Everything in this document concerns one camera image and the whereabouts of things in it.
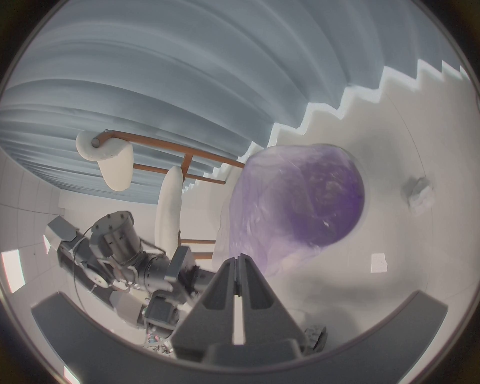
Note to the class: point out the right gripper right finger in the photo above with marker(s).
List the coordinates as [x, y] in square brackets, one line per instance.
[275, 328]

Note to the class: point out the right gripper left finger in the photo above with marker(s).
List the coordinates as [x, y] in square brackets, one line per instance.
[195, 328]

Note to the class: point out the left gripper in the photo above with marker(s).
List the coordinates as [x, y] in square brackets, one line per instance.
[182, 266]

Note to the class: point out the purple plastic bag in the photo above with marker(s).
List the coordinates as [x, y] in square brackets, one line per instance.
[292, 202]

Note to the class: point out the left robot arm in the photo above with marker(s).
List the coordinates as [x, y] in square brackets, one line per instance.
[116, 236]

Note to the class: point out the white cushioned wooden chair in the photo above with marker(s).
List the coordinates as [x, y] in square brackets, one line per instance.
[170, 210]

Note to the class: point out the pale blue curtain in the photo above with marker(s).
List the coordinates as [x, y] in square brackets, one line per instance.
[187, 75]

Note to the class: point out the crumpled white paper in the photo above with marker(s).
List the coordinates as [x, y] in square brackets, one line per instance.
[420, 195]

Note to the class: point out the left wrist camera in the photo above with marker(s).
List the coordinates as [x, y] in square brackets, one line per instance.
[162, 313]

